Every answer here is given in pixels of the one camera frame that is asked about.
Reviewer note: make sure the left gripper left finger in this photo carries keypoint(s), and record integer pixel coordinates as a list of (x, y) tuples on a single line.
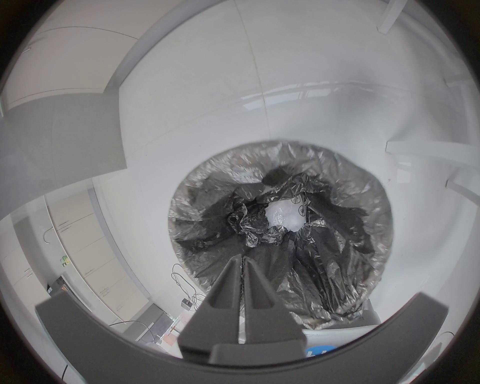
[(217, 322)]

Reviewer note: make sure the crumpled white paper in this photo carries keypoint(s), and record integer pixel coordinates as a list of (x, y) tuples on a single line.
[(285, 219)]

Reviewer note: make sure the crumpled black plastic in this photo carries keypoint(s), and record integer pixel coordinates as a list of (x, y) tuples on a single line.
[(251, 230)]

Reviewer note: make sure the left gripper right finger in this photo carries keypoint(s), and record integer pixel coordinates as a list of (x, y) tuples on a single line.
[(266, 322)]

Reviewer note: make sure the white cabinet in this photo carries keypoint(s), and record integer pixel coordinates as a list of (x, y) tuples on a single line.
[(93, 247)]

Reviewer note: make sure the black plastic bag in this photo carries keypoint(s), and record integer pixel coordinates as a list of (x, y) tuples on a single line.
[(337, 243)]

